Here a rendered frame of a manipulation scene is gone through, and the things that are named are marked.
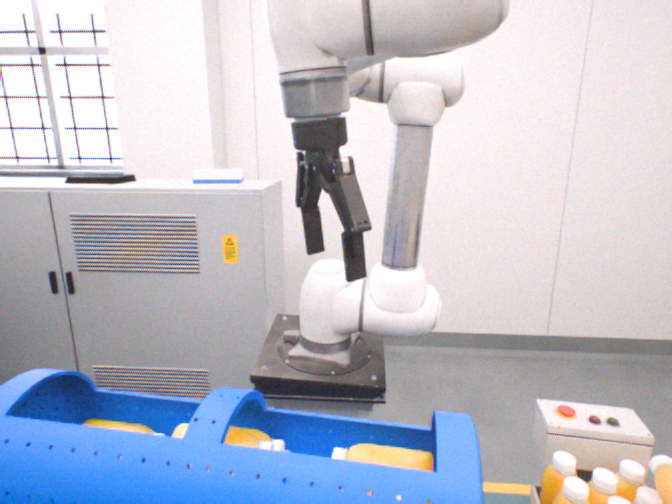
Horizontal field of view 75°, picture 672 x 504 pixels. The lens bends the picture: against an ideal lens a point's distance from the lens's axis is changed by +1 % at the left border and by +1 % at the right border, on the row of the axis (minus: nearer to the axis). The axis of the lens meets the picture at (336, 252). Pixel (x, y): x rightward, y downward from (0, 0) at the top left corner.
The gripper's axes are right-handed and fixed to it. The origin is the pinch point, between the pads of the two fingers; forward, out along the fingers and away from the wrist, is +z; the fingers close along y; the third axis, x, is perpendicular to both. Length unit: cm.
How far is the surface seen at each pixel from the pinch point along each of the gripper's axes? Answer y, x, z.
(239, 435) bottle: 9.6, 17.8, 32.1
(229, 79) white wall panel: 286, -62, -39
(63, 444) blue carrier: 18, 44, 27
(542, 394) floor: 109, -193, 184
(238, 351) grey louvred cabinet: 153, -8, 101
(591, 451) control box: -13, -48, 53
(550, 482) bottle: -14, -35, 52
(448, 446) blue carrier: -14.5, -9.1, 29.2
